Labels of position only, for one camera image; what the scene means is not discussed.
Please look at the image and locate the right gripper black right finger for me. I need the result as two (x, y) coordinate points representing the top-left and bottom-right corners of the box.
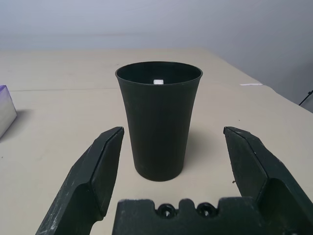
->
(223, 126), (313, 235)

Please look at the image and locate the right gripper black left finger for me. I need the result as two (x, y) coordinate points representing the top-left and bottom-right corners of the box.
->
(35, 126), (125, 235)

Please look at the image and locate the black tripod stand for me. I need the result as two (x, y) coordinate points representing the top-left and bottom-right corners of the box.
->
(298, 89), (313, 106)

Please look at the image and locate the black plastic cup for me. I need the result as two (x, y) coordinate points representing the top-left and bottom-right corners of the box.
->
(115, 62), (204, 182)

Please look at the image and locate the purple tissue box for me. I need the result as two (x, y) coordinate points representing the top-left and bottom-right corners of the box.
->
(0, 85), (18, 142)

